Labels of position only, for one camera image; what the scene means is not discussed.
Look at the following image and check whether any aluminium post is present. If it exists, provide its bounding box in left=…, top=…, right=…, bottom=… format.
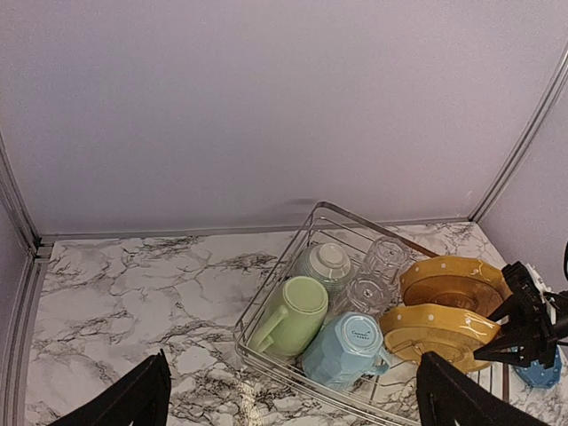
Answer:
left=468, top=45, right=567, bottom=223
left=0, top=132, right=41, bottom=258

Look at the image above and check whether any clear glass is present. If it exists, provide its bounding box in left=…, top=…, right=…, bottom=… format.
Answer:
left=359, top=236, right=410, bottom=288
left=332, top=273, right=393, bottom=316

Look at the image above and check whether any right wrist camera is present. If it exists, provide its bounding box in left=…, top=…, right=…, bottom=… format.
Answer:
left=525, top=264, right=556, bottom=306

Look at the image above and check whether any green mug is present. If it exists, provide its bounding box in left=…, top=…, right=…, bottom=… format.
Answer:
left=248, top=276, right=328, bottom=358

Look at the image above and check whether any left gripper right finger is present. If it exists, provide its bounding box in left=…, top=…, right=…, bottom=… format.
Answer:
left=416, top=351, right=544, bottom=426

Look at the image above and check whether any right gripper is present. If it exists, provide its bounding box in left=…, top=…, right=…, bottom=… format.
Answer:
left=473, top=262, right=567, bottom=368

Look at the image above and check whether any light blue mug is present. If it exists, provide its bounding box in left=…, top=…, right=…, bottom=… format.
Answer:
left=301, top=312, right=392, bottom=391

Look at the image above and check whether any wire dish rack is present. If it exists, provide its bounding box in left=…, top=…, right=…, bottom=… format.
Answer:
left=233, top=201, right=511, bottom=426

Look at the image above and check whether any white ribbed bowl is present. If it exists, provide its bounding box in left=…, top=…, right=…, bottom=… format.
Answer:
left=292, top=242, right=355, bottom=297

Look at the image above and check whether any blue dotted plate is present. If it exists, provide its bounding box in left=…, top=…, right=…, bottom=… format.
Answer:
left=513, top=349, right=563, bottom=390

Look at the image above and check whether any right aluminium post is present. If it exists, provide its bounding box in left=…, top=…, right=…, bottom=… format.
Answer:
left=468, top=45, right=567, bottom=223

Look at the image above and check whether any left aluminium post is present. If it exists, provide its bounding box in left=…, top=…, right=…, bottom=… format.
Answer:
left=0, top=132, right=41, bottom=258

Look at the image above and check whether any yellow plate back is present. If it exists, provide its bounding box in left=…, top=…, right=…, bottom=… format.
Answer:
left=399, top=256, right=512, bottom=317

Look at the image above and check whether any clear glass back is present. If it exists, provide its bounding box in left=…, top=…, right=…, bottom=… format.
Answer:
left=359, top=236, right=410, bottom=288

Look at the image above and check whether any yellow plate front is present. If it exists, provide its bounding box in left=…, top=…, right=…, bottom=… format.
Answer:
left=379, top=304, right=501, bottom=373

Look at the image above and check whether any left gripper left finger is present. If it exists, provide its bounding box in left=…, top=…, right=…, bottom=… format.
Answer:
left=53, top=351, right=171, bottom=426

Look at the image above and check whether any yellow plate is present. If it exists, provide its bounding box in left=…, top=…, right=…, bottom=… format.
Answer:
left=379, top=304, right=501, bottom=373
left=399, top=256, right=512, bottom=317

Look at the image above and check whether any clear glass front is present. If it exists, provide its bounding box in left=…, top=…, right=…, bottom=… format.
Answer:
left=332, top=273, right=393, bottom=316

